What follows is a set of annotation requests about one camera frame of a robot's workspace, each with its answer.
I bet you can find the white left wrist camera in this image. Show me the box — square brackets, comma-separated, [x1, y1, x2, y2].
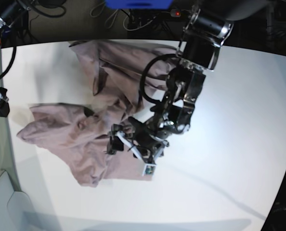
[142, 163, 157, 176]

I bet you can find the grey chair seat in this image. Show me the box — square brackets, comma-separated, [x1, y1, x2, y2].
[0, 169, 62, 231]

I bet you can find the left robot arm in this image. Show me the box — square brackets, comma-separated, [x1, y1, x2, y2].
[107, 0, 268, 165]

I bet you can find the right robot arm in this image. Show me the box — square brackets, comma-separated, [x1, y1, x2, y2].
[0, 0, 120, 117]

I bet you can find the mauve t-shirt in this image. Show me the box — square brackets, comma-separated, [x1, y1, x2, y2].
[17, 40, 175, 187]

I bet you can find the blue plastic bin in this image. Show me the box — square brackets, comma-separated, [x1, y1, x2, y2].
[105, 0, 173, 10]

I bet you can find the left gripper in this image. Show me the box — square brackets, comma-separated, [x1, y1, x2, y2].
[107, 117, 169, 164]

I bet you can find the black power strip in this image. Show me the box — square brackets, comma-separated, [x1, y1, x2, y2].
[169, 9, 191, 18]

